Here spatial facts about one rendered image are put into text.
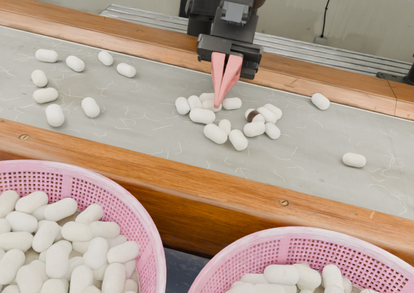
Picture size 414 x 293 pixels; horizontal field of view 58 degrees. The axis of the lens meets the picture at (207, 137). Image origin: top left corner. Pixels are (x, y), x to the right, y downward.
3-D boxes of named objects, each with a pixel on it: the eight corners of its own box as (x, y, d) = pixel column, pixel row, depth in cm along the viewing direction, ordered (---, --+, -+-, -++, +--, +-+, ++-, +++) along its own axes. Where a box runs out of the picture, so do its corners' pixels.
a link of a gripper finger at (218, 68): (249, 104, 54) (261, 48, 56) (200, 94, 54) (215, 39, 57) (244, 121, 60) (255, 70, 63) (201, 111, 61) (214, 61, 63)
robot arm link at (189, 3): (225, -2, 91) (221, -8, 96) (190, -6, 89) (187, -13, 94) (221, 23, 95) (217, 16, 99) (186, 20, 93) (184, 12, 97)
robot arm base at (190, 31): (238, 26, 94) (239, 18, 99) (160, 10, 94) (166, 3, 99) (232, 55, 98) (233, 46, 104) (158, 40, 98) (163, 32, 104)
